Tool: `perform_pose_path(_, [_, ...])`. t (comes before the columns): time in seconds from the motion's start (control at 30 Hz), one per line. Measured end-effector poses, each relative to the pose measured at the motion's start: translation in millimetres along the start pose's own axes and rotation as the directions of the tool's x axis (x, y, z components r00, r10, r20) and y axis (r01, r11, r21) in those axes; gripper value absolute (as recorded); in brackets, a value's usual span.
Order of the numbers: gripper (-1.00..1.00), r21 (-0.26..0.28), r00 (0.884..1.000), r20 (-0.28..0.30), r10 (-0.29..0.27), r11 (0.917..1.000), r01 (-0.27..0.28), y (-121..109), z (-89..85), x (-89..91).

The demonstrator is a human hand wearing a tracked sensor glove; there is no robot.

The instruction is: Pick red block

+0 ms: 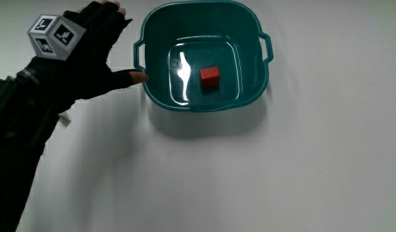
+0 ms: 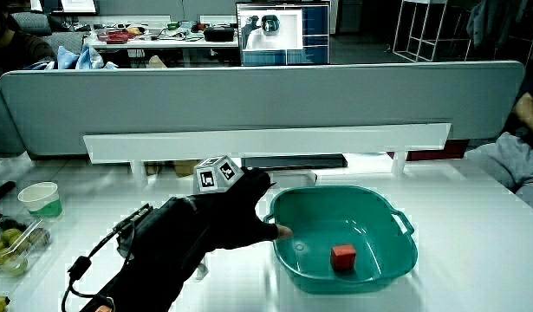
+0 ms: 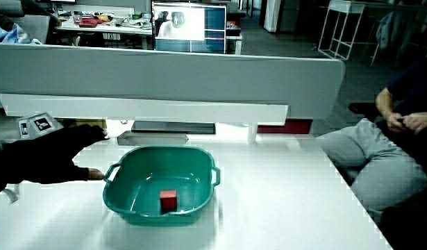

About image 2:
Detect computer monitor with blue screen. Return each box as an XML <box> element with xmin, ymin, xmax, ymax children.
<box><xmin>235</xmin><ymin>1</ymin><xmax>332</xmax><ymax>67</ymax></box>

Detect white wire shelf rack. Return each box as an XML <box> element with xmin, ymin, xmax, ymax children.
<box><xmin>392</xmin><ymin>0</ymin><xmax>473</xmax><ymax>62</ymax></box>

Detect person's left forearm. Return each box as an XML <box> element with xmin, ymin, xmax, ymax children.
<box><xmin>79</xmin><ymin>194</ymin><xmax>219</xmax><ymax>312</ymax></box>

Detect white desk shelf riser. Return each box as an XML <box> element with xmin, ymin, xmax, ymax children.
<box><xmin>82</xmin><ymin>122</ymin><xmax>452</xmax><ymax>188</ymax></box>

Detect black bag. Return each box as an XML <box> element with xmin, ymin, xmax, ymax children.
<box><xmin>203</xmin><ymin>26</ymin><xmax>236</xmax><ymax>43</ymax></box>

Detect hanging grey clothes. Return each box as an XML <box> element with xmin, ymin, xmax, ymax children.
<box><xmin>466</xmin><ymin>0</ymin><xmax>533</xmax><ymax>49</ymax></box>

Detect clear plastic fruit container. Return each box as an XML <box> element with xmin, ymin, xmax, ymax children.
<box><xmin>0</xmin><ymin>215</ymin><xmax>53</xmax><ymax>278</ymax></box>

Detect long grey desk partition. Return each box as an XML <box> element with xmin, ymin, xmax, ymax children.
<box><xmin>0</xmin><ymin>60</ymin><xmax>526</xmax><ymax>157</ymax></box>

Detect white background desk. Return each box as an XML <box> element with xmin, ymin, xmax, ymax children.
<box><xmin>86</xmin><ymin>15</ymin><xmax>241</xmax><ymax>49</ymax></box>

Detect dark red box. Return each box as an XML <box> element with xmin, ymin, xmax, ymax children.
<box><xmin>386</xmin><ymin>139</ymin><xmax>470</xmax><ymax>161</ymax></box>

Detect another person's forearm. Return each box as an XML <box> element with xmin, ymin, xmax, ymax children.
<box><xmin>512</xmin><ymin>90</ymin><xmax>533</xmax><ymax>144</ymax></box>

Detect person's left hand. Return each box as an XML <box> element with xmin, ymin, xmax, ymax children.
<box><xmin>190</xmin><ymin>154</ymin><xmax>294</xmax><ymax>251</ymax></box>

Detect red tray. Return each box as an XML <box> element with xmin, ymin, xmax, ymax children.
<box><xmin>96</xmin><ymin>30</ymin><xmax>131</xmax><ymax>44</ymax></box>

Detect brown cardboard box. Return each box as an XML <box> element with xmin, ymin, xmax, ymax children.
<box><xmin>172</xmin><ymin>159</ymin><xmax>202</xmax><ymax>178</ymax></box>

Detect teal plastic basin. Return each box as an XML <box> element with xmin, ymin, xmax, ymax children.
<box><xmin>263</xmin><ymin>185</ymin><xmax>419</xmax><ymax>296</ymax></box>

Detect black glove cable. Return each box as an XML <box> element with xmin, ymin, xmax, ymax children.
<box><xmin>60</xmin><ymin>203</ymin><xmax>154</xmax><ymax>312</ymax></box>

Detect short grey desk partition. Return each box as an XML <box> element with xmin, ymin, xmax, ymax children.
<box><xmin>0</xmin><ymin>74</ymin><xmax>27</xmax><ymax>158</ymax></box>

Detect grey office chair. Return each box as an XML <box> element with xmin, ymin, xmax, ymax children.
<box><xmin>10</xmin><ymin>11</ymin><xmax>53</xmax><ymax>36</ymax></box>

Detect white green paper cup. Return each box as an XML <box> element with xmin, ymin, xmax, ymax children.
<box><xmin>17</xmin><ymin>181</ymin><xmax>63</xmax><ymax>218</ymax></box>

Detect blue cloth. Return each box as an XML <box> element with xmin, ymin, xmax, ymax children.
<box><xmin>55</xmin><ymin>42</ymin><xmax>119</xmax><ymax>70</ymax></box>

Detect red block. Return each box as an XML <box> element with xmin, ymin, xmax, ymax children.
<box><xmin>329</xmin><ymin>244</ymin><xmax>357</xmax><ymax>272</ymax></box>

